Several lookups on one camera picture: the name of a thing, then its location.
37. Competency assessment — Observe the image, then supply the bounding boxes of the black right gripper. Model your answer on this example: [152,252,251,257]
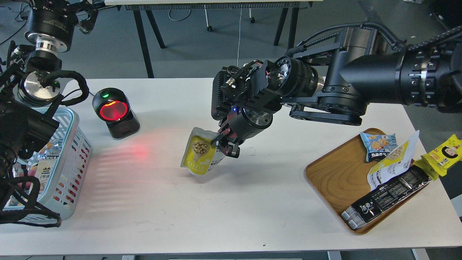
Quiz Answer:
[211,60,286,158]

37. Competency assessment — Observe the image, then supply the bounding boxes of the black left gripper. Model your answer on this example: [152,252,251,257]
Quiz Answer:
[25,0,99,52]

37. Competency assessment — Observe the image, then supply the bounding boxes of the yellow green snack pouch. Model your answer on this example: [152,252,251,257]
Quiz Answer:
[180,127,225,176]

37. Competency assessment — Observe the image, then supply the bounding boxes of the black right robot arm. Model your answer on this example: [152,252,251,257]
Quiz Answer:
[211,22,462,158]

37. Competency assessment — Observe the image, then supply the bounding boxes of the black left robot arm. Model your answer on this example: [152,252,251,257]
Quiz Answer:
[1,0,99,228]

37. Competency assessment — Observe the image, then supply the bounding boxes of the light blue plastic basket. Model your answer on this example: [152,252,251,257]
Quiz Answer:
[16,107,92,220]

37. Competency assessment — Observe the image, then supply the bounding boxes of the long black snack package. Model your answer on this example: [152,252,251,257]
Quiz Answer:
[340,166,431,229]

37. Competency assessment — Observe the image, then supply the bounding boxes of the blue biscuit snack packet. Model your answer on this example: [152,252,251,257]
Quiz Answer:
[360,132,398,162]

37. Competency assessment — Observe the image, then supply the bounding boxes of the snack packs inside basket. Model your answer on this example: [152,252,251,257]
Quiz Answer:
[13,138,64,198]

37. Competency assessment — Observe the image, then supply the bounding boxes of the yellow white snack pouch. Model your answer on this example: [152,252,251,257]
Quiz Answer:
[367,130,420,191]

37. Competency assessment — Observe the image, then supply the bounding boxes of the yellow cartoon snack packet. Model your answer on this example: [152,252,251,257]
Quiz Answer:
[413,134,462,181]

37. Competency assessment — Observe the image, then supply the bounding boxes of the black leg background table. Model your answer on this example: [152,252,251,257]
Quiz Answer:
[105,0,314,79]

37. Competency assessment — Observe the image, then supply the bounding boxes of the black barcode scanner red window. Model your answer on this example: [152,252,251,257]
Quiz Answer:
[92,87,140,139]

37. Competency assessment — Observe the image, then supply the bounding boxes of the wooden tray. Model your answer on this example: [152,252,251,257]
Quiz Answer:
[305,134,419,235]

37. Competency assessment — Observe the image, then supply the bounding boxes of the black scanner cable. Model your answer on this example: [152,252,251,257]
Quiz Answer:
[60,88,93,107]

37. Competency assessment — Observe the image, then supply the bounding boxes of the black floor cables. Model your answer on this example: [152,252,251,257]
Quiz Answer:
[0,0,33,46]

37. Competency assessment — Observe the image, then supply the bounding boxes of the white hanging cable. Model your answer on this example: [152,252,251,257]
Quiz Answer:
[236,7,242,78]

